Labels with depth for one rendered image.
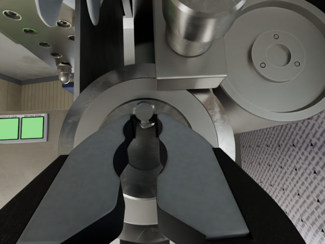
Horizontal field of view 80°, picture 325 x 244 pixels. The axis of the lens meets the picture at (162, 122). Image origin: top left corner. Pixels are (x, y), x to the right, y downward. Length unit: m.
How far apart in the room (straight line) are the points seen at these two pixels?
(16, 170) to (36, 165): 0.05
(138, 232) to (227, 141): 0.10
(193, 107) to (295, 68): 0.10
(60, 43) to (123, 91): 0.32
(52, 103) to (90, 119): 3.42
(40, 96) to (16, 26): 3.34
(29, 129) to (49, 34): 0.24
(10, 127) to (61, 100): 2.90
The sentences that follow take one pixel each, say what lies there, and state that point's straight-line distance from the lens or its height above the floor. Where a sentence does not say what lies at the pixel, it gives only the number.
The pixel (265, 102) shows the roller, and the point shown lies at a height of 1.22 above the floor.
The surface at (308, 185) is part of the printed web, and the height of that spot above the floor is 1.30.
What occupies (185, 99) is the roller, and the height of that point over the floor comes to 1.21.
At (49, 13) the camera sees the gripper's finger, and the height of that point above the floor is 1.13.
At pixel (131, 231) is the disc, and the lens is 0.18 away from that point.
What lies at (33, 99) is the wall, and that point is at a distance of 3.86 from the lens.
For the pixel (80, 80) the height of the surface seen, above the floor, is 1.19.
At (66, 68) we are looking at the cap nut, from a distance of 0.57.
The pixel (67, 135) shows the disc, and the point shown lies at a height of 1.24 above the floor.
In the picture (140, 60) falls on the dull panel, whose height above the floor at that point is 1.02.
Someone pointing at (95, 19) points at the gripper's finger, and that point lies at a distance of 0.19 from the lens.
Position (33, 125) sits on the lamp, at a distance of 0.58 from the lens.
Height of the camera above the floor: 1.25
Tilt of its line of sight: 8 degrees down
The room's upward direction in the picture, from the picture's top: 177 degrees clockwise
